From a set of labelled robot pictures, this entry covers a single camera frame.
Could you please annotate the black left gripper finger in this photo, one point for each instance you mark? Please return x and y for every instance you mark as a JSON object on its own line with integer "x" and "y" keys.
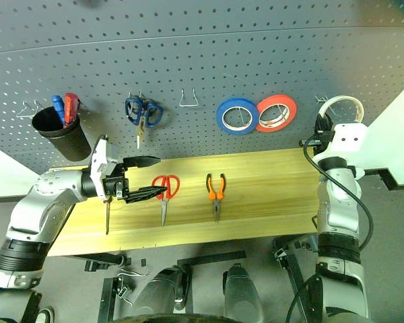
{"x": 143, "y": 161}
{"x": 144, "y": 194}

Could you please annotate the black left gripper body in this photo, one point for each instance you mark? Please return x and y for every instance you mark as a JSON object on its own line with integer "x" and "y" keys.
{"x": 116, "y": 188}

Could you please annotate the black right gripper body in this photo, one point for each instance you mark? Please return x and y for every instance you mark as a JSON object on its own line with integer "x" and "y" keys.
{"x": 318, "y": 138}

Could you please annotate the white tape roll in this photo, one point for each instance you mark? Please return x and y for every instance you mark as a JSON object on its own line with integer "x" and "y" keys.
{"x": 344, "y": 98}

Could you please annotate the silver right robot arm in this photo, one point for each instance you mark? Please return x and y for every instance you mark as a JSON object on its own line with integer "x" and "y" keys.
{"x": 338, "y": 208}

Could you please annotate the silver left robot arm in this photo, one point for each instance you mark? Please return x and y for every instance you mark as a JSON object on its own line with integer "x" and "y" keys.
{"x": 37, "y": 208}

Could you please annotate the red tape roll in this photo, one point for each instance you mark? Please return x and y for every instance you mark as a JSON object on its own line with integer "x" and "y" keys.
{"x": 291, "y": 105}

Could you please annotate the blue tape roll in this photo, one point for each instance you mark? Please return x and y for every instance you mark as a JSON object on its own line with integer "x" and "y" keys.
{"x": 222, "y": 116}

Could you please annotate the grey metal pegboard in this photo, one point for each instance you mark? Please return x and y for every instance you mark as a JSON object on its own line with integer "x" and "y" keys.
{"x": 195, "y": 50}

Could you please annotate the silver double prong hook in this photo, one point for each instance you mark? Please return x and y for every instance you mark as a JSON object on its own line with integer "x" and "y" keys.
{"x": 135, "y": 95}

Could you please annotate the black cup holder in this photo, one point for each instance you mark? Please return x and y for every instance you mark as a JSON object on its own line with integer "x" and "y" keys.
{"x": 67, "y": 141}

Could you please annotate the white partition panel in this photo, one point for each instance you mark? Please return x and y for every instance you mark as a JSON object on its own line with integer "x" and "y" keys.
{"x": 397, "y": 134}
{"x": 3, "y": 171}

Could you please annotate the dark rounded grey shape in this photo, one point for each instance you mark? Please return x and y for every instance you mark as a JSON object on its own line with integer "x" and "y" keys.
{"x": 242, "y": 292}
{"x": 161, "y": 289}

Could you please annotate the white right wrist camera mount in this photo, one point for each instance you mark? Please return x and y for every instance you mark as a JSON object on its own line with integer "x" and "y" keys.
{"x": 350, "y": 138}

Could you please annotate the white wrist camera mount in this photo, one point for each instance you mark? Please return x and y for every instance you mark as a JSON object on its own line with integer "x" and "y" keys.
{"x": 350, "y": 138}
{"x": 99, "y": 161}

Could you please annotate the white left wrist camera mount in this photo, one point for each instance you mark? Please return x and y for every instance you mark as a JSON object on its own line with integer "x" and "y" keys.
{"x": 99, "y": 161}

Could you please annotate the black metal table frame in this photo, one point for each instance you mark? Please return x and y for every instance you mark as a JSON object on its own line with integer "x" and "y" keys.
{"x": 296, "y": 279}

